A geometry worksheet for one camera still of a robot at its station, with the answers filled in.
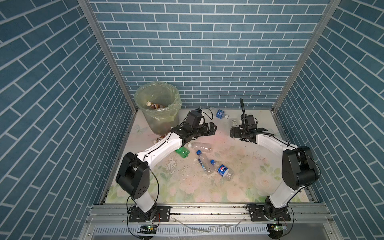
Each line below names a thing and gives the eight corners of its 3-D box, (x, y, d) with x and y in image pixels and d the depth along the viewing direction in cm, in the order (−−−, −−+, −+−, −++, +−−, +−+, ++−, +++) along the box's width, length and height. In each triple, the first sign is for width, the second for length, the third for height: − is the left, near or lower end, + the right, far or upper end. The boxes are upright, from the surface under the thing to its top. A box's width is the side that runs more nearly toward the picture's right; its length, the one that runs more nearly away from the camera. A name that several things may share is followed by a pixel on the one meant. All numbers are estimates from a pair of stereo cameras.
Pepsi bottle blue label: (208, 167, 92) (208, 163, 87) (213, 161, 95) (213, 156, 90) (230, 183, 86) (231, 180, 81) (234, 176, 88) (236, 172, 84)
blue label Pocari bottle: (207, 113, 119) (207, 109, 116) (211, 108, 122) (212, 105, 119) (224, 122, 113) (224, 118, 110) (228, 117, 116) (229, 113, 113)
